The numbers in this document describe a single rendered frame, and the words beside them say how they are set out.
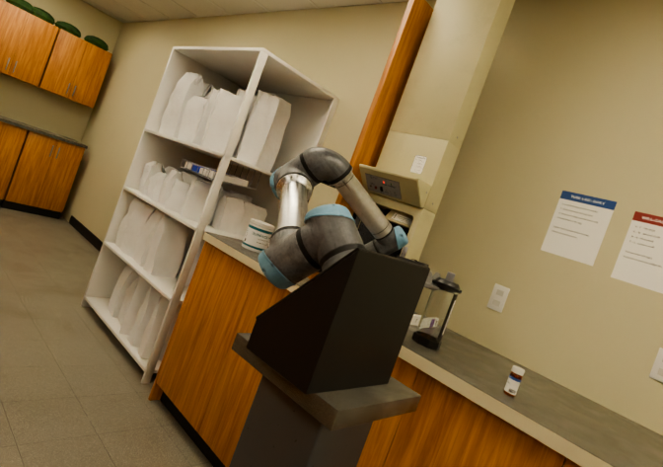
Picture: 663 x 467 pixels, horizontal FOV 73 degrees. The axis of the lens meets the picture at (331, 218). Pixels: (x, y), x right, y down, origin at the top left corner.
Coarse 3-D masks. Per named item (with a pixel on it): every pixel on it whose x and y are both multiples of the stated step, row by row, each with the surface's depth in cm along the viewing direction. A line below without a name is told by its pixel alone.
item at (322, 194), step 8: (320, 184) 190; (312, 192) 188; (320, 192) 191; (328, 192) 193; (336, 192) 196; (312, 200) 189; (320, 200) 192; (328, 200) 194; (336, 200) 197; (344, 200) 200; (312, 208) 190
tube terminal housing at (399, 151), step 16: (384, 144) 207; (400, 144) 201; (416, 144) 195; (432, 144) 190; (448, 144) 186; (384, 160) 205; (400, 160) 199; (432, 160) 188; (448, 160) 189; (416, 176) 192; (432, 176) 187; (448, 176) 193; (368, 192) 207; (432, 192) 187; (384, 208) 214; (400, 208) 193; (416, 208) 188; (432, 208) 191; (416, 224) 186; (416, 240) 189; (416, 256) 192
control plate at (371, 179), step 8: (368, 176) 198; (376, 176) 194; (368, 184) 201; (376, 184) 197; (384, 184) 193; (392, 184) 189; (376, 192) 200; (384, 192) 196; (392, 192) 192; (400, 192) 188
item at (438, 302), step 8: (440, 288) 155; (456, 288) 154; (432, 296) 157; (440, 296) 155; (448, 296) 154; (432, 304) 156; (440, 304) 154; (448, 304) 154; (424, 312) 158; (432, 312) 155; (440, 312) 154; (424, 320) 156; (432, 320) 155; (440, 320) 154; (424, 328) 156; (432, 328) 154; (440, 328) 155; (424, 336) 155; (432, 336) 154
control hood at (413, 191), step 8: (360, 168) 199; (368, 168) 195; (376, 168) 192; (384, 176) 190; (392, 176) 187; (400, 176) 183; (408, 176) 181; (400, 184) 186; (408, 184) 182; (416, 184) 179; (424, 184) 182; (408, 192) 184; (416, 192) 181; (424, 192) 183; (400, 200) 192; (408, 200) 187; (416, 200) 184; (424, 200) 185
